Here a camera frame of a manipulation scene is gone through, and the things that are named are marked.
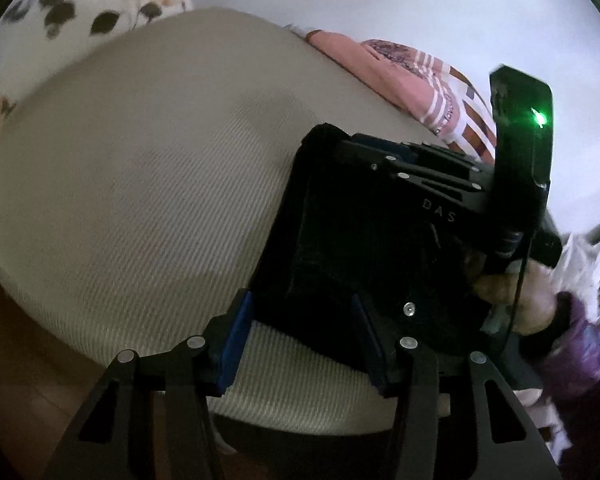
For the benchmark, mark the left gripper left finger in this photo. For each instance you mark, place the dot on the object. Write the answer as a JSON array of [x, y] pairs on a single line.
[[111, 436]]

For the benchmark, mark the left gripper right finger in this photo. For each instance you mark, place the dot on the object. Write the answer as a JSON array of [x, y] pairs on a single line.
[[458, 415]]

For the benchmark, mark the black pants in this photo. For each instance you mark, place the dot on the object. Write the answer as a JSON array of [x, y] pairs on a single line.
[[339, 237]]

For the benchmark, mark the purple right sleeve forearm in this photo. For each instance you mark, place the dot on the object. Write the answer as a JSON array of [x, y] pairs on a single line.
[[568, 351]]

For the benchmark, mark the right hand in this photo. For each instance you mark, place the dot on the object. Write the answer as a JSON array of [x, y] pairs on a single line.
[[533, 308]]

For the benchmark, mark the pink plaid pillow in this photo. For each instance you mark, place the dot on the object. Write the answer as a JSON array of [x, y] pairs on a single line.
[[433, 92]]

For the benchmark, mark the beige mattress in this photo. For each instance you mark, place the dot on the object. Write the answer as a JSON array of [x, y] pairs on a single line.
[[138, 186]]

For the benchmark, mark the white floral pillow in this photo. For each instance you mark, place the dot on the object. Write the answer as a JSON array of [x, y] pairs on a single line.
[[39, 38]]

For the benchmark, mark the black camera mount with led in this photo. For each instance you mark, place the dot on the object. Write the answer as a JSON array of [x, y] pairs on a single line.
[[523, 114]]

